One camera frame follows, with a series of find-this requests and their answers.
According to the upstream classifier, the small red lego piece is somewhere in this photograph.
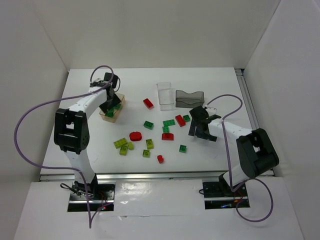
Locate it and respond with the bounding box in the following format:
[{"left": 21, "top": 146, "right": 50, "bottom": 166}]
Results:
[{"left": 157, "top": 155, "right": 165, "bottom": 164}]

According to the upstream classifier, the lime small lego brick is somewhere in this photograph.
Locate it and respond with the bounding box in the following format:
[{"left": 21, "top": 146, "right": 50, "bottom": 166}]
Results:
[{"left": 127, "top": 141, "right": 134, "bottom": 150}]

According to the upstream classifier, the red arched lego brick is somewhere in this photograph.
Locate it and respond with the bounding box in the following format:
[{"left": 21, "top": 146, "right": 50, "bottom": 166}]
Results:
[{"left": 161, "top": 132, "right": 174, "bottom": 141}]

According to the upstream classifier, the red round lego piece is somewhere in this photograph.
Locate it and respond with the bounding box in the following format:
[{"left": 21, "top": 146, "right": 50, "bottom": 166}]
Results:
[{"left": 129, "top": 131, "right": 142, "bottom": 142}]

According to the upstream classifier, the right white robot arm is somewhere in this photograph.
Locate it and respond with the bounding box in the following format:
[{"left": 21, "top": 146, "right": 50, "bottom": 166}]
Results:
[{"left": 188, "top": 106, "right": 280, "bottom": 198}]

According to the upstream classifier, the lime lego brick lower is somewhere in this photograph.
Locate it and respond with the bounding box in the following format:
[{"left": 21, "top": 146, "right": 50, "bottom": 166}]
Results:
[{"left": 142, "top": 149, "right": 151, "bottom": 158}]

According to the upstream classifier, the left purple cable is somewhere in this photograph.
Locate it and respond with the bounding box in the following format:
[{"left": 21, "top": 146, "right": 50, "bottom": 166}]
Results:
[{"left": 13, "top": 65, "right": 116, "bottom": 229}]

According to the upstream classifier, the aluminium rail front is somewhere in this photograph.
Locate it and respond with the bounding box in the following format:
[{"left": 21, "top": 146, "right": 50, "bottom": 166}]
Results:
[{"left": 39, "top": 171, "right": 223, "bottom": 182}]

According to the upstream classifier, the lime long lego brick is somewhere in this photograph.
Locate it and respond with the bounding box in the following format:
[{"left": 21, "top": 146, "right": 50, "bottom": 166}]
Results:
[{"left": 113, "top": 138, "right": 128, "bottom": 149}]

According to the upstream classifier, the tan translucent container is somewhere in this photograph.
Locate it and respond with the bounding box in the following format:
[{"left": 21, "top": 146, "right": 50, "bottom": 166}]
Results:
[{"left": 99, "top": 93, "right": 126, "bottom": 123}]

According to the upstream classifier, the dark green lego brick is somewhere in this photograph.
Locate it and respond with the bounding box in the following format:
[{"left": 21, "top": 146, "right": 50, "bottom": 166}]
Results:
[{"left": 143, "top": 120, "right": 154, "bottom": 130}]

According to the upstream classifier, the aluminium rail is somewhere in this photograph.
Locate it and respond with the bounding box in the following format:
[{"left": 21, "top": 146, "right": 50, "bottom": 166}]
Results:
[
  {"left": 39, "top": 171, "right": 223, "bottom": 182},
  {"left": 234, "top": 68, "right": 260, "bottom": 129}
]

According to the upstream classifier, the red long lego brick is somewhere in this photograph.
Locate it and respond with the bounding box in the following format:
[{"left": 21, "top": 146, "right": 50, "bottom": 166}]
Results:
[{"left": 143, "top": 98, "right": 154, "bottom": 110}]

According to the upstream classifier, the smoky grey plastic container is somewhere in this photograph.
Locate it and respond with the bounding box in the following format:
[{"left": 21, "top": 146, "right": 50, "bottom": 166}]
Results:
[{"left": 175, "top": 90, "right": 205, "bottom": 109}]

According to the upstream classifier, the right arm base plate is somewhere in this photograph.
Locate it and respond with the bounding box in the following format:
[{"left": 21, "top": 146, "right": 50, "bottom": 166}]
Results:
[{"left": 198, "top": 181, "right": 250, "bottom": 210}]

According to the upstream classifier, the green small lego brick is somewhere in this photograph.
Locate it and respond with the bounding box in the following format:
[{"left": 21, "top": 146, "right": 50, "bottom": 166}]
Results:
[{"left": 162, "top": 126, "right": 170, "bottom": 133}]

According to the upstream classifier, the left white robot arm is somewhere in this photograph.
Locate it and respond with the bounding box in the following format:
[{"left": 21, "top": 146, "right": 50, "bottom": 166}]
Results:
[{"left": 53, "top": 72, "right": 121, "bottom": 195}]

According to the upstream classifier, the lime lego brick center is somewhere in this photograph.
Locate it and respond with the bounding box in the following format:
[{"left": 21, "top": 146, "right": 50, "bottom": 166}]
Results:
[{"left": 145, "top": 138, "right": 154, "bottom": 150}]

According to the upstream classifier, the aluminium rail right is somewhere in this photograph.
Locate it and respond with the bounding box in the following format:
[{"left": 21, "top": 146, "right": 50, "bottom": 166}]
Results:
[{"left": 234, "top": 68, "right": 260, "bottom": 129}]

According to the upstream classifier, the clear plastic container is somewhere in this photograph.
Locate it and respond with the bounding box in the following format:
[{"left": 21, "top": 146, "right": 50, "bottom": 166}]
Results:
[{"left": 156, "top": 82, "right": 174, "bottom": 111}]

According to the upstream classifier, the green square lego brick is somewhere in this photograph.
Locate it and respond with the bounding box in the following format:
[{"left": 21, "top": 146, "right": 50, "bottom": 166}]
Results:
[{"left": 113, "top": 103, "right": 123, "bottom": 111}]

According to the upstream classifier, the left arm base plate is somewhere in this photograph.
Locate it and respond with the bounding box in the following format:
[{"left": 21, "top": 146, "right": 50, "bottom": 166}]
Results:
[{"left": 60, "top": 182, "right": 116, "bottom": 213}]

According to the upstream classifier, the green lego beside red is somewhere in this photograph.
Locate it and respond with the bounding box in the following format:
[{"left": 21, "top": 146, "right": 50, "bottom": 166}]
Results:
[{"left": 182, "top": 114, "right": 191, "bottom": 123}]

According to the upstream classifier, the lime square lego brick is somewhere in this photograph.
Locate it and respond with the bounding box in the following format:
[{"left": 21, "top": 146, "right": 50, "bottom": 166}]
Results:
[{"left": 119, "top": 144, "right": 128, "bottom": 156}]

